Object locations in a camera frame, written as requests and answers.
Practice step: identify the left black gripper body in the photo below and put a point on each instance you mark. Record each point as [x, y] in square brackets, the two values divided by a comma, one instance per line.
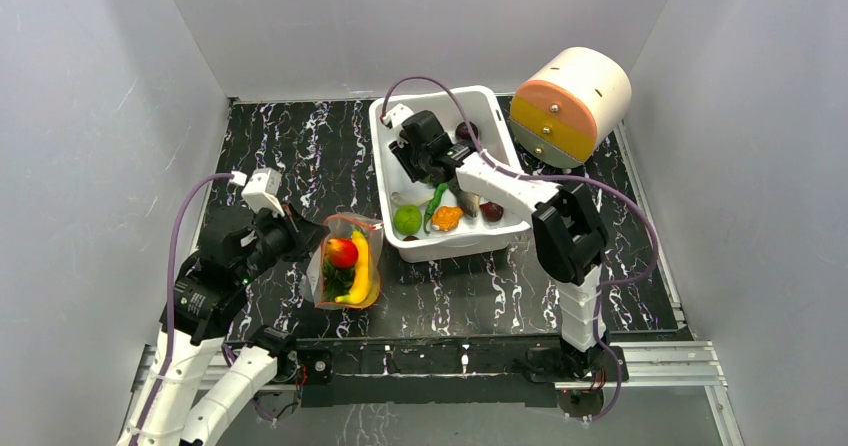
[275, 241]

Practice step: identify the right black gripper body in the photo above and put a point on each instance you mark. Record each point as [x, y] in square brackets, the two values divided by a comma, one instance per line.
[411, 159]

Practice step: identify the clear zip bag orange zipper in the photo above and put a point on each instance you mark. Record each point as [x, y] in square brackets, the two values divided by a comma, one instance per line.
[342, 225]

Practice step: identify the yellow toy banana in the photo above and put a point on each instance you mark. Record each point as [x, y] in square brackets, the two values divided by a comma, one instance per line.
[361, 284]

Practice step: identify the white plastic bin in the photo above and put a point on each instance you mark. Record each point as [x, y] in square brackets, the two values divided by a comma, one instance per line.
[473, 235]

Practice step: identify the orange toy pineapple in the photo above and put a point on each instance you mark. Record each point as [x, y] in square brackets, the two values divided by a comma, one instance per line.
[336, 282]

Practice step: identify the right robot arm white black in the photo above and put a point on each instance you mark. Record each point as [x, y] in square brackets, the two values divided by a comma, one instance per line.
[569, 236]

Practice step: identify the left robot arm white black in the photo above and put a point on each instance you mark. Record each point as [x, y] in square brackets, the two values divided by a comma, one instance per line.
[193, 331]

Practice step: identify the green toy bean pod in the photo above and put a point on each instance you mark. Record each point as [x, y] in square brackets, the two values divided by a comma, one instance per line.
[432, 206]

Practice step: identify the dark brown toy plum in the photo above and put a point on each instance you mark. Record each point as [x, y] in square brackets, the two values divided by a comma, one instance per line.
[467, 132]

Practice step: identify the white toy garlic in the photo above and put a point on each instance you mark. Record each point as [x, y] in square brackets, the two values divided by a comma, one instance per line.
[404, 199]

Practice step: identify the green toy lime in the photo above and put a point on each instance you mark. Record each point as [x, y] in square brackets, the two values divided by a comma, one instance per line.
[408, 220]

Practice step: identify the orange toy habanero pepper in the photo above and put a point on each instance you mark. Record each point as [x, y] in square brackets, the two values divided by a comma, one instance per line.
[446, 218]

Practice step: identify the dark red toy fruit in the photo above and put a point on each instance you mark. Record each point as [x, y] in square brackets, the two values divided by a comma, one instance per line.
[491, 212]

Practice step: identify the round pastel drawer cabinet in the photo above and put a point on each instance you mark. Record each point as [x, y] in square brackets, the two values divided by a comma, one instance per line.
[565, 110]

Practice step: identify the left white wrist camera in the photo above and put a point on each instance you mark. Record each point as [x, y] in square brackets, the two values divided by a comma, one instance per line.
[259, 189]

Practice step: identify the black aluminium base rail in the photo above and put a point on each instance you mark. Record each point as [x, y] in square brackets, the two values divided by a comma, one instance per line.
[487, 369]

